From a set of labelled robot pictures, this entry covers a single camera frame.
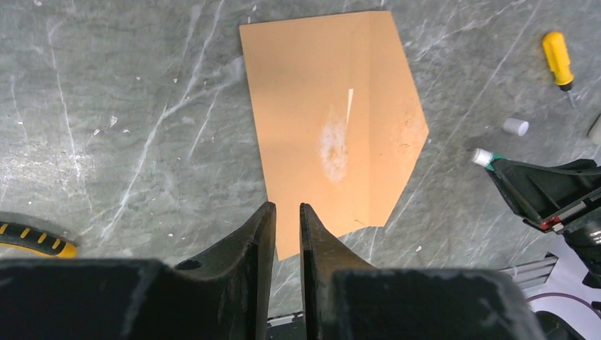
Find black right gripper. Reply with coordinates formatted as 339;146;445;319
486;159;600;288

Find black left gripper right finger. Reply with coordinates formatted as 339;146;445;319
300;203;544;339

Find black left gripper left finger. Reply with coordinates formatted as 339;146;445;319
1;202;276;339

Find green white glue stick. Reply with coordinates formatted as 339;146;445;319
471;148;504;171

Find white glue stick cap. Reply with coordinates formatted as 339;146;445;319
502;118;529;137

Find brown paper envelope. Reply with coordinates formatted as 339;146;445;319
240;11;429;260

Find yellow handled screwdriver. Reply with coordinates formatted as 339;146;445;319
541;31;575;108

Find yellow handled pliers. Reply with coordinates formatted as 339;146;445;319
1;221;78;259

